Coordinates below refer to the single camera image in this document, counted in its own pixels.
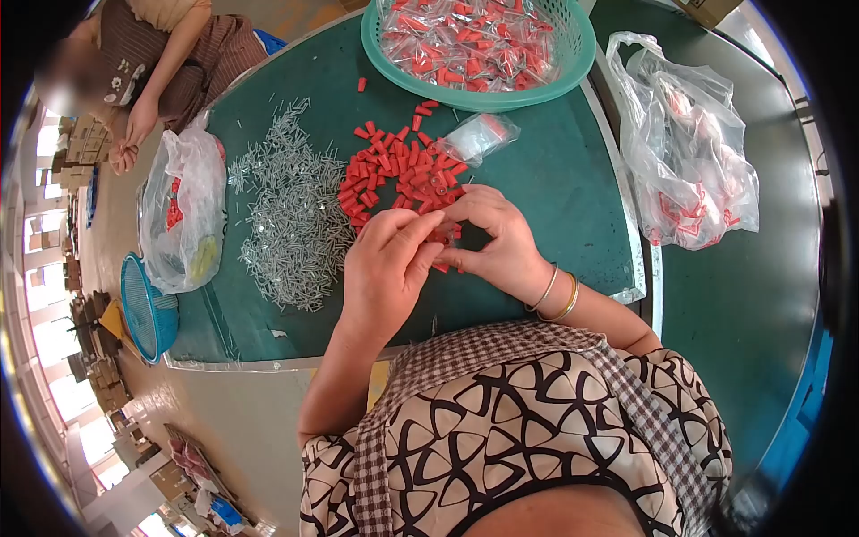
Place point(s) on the person's left fingers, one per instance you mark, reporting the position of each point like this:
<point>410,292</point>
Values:
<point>409,225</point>

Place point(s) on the person's left hand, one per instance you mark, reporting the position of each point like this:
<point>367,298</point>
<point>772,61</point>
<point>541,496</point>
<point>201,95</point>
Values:
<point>379,275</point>

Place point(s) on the pile of red wall anchors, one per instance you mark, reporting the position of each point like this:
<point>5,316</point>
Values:
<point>396,174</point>

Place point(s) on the green table mat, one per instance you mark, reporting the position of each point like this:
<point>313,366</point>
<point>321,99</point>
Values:
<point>543,181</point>

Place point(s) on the pile of silver screws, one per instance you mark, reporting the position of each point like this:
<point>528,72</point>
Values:
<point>295,221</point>

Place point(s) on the green plastic basket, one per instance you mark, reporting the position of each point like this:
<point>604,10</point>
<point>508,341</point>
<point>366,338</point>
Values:
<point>576,64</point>

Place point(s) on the heap of clear anchor packets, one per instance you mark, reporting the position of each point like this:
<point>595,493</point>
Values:
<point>470,43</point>

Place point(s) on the cardboard box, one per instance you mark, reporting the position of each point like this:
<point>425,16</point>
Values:
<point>704,10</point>

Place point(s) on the blue plastic basket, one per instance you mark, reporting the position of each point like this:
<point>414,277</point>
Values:
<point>144,312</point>

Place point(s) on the clear bag with red contents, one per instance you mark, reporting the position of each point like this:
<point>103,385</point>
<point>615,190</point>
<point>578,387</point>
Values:
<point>184,208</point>

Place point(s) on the clear bag with red print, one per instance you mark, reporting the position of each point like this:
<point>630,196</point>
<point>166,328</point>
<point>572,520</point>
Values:
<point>678,168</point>

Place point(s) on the small clear plastic packet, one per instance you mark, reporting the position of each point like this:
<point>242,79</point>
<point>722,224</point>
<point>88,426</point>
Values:
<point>478,137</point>

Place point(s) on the person's body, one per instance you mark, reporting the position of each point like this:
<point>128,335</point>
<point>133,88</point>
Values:
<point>523,429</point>

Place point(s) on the person's right fingers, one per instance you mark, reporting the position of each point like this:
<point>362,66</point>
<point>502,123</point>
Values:
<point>473,201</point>

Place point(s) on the stack of cartons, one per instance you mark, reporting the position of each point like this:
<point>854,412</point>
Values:
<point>84,147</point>
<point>100,362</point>

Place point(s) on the person's right thumb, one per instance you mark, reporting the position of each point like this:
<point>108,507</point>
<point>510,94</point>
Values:
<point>466,259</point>

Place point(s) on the person's right hand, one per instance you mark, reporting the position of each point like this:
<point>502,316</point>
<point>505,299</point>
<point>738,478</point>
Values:
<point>507,252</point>

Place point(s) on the person's left thumb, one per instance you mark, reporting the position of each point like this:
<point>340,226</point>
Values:
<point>424,260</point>

